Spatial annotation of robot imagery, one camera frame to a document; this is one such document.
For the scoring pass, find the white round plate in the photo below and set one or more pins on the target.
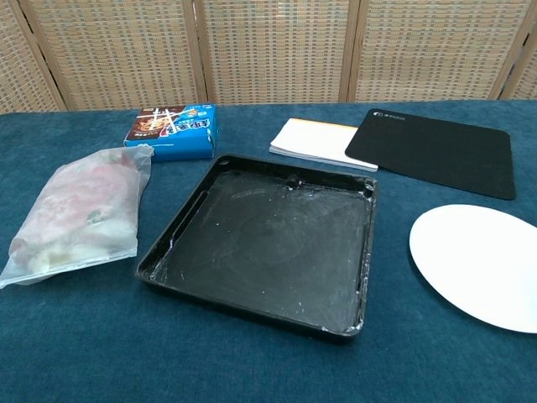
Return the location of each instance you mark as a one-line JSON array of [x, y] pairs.
[[474, 260]]

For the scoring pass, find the black square tray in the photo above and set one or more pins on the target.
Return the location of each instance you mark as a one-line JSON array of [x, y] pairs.
[[268, 247]]

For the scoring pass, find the white notepad with orange edge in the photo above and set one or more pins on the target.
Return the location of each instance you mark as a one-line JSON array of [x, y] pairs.
[[310, 140]]

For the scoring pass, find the blue snack box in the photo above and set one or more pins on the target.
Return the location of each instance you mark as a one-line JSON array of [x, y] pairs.
[[176, 132]]

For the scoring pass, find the woven rattan folding screen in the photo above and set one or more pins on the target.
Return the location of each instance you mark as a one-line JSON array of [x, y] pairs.
[[268, 50]]

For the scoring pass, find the black mouse pad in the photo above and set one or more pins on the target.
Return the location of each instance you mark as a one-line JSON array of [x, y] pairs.
[[436, 151]]

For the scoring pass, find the frosted plastic bag with clothes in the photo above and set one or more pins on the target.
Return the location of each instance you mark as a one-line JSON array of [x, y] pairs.
[[79, 210]]

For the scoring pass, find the blue table cloth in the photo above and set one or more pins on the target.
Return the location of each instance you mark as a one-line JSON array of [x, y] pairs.
[[84, 336]]

